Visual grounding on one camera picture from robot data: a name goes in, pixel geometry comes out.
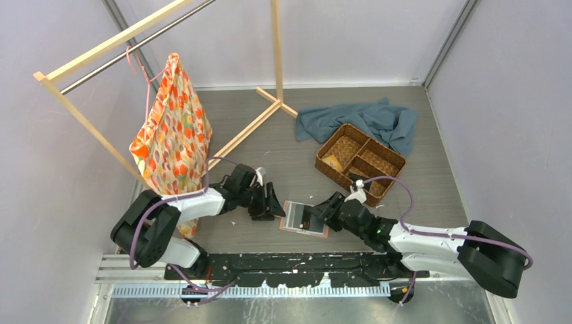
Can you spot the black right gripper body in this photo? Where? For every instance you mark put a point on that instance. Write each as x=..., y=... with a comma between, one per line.
x=335, y=220

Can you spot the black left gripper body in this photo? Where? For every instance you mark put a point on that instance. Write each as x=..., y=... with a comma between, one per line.
x=254, y=199

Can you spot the orange credit card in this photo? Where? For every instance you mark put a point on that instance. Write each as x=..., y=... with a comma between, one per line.
x=333, y=163

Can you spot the woven wicker divided basket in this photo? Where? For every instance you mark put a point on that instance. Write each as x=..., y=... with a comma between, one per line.
x=359, y=153

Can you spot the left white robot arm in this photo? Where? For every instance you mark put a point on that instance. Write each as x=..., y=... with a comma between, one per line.
x=145, y=231

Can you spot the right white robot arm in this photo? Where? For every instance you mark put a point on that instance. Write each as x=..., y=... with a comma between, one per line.
x=478, y=251

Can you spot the orange floral hanging garment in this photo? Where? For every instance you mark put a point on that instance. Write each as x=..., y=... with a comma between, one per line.
x=171, y=148

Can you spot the blue-grey crumpled cloth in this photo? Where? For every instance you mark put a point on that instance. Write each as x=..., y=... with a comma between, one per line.
x=391, y=125

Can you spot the pink clothes hanger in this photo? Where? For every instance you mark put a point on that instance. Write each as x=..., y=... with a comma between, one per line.
x=148, y=80

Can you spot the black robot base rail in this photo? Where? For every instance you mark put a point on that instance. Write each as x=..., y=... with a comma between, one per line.
x=296, y=270

